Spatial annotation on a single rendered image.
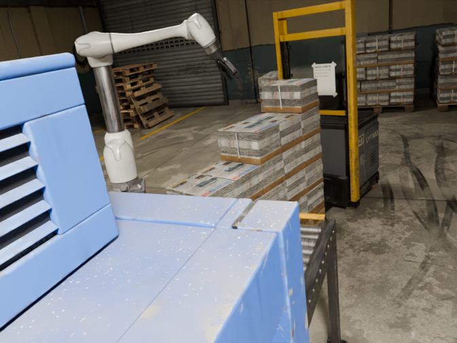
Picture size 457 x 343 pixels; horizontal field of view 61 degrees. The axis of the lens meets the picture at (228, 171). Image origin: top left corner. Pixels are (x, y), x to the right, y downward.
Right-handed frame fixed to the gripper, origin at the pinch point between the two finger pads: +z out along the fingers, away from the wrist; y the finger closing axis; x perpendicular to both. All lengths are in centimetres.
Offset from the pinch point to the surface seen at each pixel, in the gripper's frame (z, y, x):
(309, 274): 46, -98, 50
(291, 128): 75, 42, -29
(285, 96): 61, 61, -47
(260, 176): 75, 22, 17
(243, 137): 49, 34, 8
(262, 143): 58, 25, 1
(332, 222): 63, -70, 21
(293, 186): 114, 38, -3
